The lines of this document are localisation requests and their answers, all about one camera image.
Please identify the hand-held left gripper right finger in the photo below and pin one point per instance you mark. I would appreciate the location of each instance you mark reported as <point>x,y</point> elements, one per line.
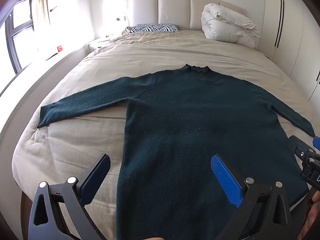
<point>226,180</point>

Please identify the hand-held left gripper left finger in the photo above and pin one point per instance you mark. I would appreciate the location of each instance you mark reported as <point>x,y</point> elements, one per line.
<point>98,172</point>

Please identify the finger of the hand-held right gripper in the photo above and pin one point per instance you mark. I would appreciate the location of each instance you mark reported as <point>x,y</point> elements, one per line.
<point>317,143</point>
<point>298,145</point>

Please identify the dark green sweater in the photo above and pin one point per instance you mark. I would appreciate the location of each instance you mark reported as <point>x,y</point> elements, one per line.
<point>175,130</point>

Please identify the person's right hand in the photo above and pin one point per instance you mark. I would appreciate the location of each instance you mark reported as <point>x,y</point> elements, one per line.
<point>314,212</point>

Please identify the bed with beige sheet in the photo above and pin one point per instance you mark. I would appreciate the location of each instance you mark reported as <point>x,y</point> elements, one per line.
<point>105,57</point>

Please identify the white wardrobe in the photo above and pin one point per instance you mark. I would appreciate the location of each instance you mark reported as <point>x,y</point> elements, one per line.
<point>292,30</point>

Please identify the white nightstand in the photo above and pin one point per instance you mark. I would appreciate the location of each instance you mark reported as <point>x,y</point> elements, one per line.
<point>100,43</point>

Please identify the small red object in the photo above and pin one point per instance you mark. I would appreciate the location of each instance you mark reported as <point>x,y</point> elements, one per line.
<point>60,48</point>

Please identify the white folded duvet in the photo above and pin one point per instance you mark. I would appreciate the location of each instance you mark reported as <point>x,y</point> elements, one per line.
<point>225,25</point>

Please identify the zebra print pillow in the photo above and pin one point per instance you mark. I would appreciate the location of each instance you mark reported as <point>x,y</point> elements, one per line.
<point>155,28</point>

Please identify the black framed window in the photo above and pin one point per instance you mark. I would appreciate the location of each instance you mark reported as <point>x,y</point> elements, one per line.
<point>20,37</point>

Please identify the beige curtain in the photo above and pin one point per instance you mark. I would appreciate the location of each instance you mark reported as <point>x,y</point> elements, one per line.
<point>41,17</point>

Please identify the cream padded headboard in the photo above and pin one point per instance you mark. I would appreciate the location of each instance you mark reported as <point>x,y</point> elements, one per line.
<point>172,7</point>

